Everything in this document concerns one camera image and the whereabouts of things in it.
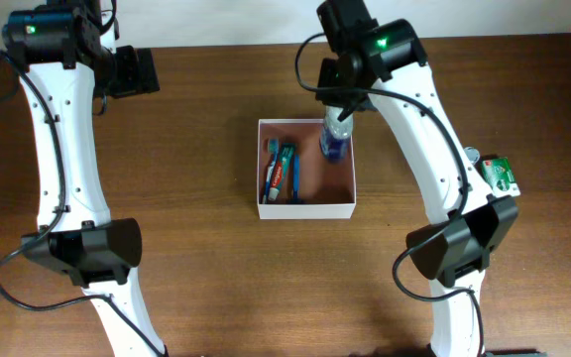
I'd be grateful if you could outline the green soap box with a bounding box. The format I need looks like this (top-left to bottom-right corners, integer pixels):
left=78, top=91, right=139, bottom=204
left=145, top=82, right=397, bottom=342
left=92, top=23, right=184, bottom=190
left=480, top=157, right=520, bottom=198

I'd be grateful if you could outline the blue disposable razor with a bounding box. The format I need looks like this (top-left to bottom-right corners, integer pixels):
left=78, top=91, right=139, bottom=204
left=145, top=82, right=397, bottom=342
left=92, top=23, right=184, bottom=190
left=288, top=154, right=303, bottom=204

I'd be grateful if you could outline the teal mouthwash bottle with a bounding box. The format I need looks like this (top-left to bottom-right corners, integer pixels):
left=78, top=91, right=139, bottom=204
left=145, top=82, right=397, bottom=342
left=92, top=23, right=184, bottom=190
left=464, top=147, right=481, bottom=166

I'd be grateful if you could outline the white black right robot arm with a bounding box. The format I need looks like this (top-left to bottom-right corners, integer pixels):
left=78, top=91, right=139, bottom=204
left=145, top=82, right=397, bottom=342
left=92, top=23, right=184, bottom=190
left=314, top=0, right=518, bottom=356

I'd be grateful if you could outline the white cardboard box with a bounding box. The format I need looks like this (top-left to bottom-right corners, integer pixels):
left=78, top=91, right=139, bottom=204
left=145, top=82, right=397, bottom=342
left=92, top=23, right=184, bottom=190
left=256, top=119, right=357, bottom=220

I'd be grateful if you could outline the blue white toothbrush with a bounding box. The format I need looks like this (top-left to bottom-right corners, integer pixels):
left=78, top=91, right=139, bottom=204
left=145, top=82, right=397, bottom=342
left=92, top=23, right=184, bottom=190
left=261, top=138, right=280, bottom=204

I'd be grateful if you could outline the green Colgate toothpaste tube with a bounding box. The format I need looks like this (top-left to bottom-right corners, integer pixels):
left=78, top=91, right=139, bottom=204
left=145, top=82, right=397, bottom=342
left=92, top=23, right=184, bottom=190
left=268, top=143, right=296, bottom=202

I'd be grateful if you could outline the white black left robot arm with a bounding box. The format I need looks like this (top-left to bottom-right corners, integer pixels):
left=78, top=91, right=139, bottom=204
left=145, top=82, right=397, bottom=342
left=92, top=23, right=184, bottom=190
left=2, top=1, right=168, bottom=356

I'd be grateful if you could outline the dark blue spray bottle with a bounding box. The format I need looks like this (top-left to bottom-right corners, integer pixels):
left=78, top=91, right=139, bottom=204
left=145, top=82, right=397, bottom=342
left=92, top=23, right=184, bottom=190
left=319, top=106, right=354, bottom=163

